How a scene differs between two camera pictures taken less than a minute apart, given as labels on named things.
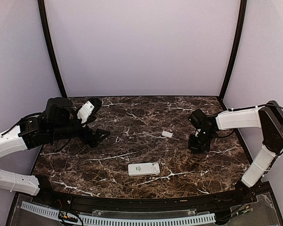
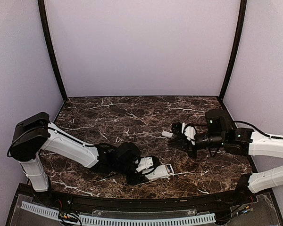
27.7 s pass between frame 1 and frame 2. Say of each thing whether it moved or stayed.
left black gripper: moved
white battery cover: stayed
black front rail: stayed
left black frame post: stayed
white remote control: moved
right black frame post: stayed
